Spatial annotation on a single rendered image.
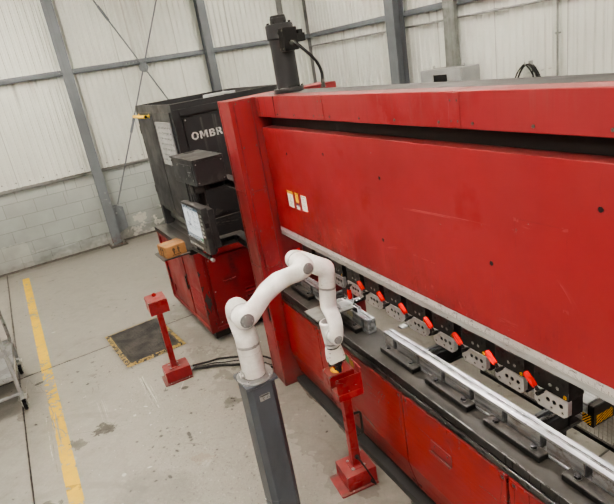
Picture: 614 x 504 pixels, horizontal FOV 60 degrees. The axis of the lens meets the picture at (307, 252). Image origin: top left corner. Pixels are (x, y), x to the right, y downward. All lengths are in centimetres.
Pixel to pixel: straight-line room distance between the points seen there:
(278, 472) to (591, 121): 231
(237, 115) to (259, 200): 62
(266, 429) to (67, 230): 724
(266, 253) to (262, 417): 152
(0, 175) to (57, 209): 95
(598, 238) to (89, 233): 872
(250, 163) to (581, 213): 254
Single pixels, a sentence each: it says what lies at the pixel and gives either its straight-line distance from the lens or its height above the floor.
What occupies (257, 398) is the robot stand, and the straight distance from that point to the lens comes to 284.
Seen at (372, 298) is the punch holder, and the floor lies 117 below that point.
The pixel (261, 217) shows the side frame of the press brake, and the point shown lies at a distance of 396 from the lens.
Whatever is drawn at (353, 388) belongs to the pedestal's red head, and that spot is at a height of 72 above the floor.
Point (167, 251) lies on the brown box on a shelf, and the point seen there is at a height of 106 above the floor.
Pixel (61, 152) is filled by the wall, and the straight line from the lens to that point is 953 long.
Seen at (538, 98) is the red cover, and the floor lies 227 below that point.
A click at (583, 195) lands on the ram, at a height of 198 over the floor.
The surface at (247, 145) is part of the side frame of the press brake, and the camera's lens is 385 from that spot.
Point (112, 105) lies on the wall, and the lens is 963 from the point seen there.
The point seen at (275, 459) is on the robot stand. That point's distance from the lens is 309.
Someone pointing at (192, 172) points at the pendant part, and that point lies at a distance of 393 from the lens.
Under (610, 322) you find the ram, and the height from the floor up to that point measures 158.
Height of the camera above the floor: 250
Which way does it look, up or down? 20 degrees down
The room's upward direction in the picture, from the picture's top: 10 degrees counter-clockwise
